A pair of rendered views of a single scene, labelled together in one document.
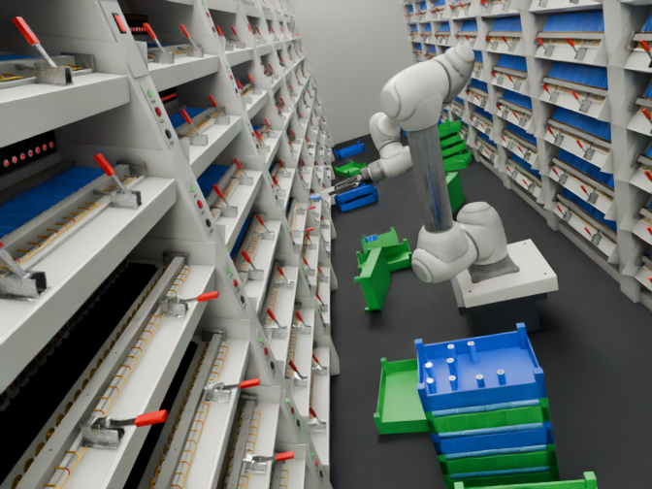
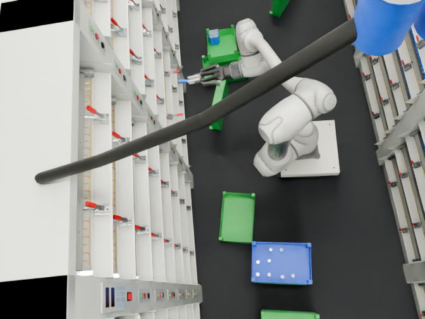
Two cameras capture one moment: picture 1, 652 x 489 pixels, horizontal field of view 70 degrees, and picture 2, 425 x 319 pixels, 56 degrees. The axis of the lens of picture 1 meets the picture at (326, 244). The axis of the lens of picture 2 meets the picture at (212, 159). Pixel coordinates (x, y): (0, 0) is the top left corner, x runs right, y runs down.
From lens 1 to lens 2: 1.54 m
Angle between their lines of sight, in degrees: 48
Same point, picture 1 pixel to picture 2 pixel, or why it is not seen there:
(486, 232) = (306, 147)
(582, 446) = (320, 265)
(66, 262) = not seen: outside the picture
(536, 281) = (326, 173)
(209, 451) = not seen: outside the picture
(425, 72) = (296, 122)
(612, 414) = (339, 248)
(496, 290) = (301, 174)
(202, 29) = (117, 90)
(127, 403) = not seen: outside the picture
